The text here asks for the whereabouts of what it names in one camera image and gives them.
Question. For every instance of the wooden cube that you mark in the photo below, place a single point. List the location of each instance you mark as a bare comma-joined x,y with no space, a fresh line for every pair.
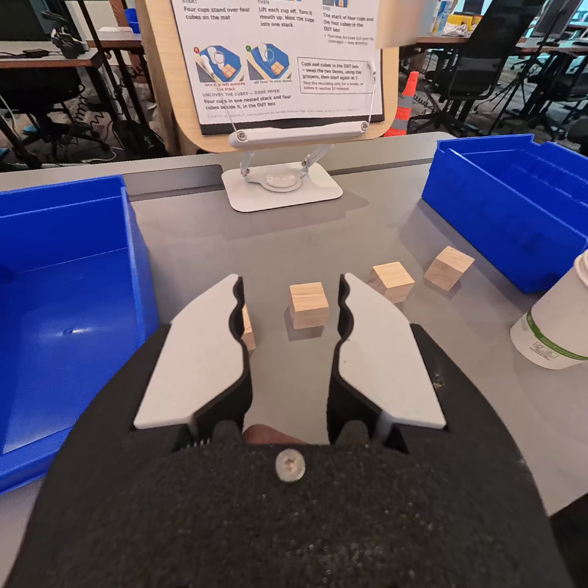
308,307
448,271
390,282
248,330

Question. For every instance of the black bag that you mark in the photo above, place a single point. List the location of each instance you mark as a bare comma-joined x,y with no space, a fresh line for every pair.
138,138

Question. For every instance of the black camera device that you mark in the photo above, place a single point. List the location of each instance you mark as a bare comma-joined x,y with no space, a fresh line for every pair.
69,46

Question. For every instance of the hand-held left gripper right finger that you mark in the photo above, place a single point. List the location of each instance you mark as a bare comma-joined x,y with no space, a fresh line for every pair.
390,367

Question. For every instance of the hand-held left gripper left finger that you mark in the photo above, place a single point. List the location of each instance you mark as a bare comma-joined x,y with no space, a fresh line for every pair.
193,367

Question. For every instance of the orange traffic cone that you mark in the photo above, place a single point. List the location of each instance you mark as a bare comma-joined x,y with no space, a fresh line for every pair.
404,115

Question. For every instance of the black office chair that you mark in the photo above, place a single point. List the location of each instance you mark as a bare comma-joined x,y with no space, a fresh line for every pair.
496,55

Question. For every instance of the instruction sheet on stand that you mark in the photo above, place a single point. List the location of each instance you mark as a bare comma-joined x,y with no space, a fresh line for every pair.
282,190

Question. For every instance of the printed instruction sheet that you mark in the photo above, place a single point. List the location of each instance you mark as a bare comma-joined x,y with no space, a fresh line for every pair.
275,55

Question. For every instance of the blue plastic bin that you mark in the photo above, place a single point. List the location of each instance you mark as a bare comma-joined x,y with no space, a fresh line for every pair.
69,298
496,220

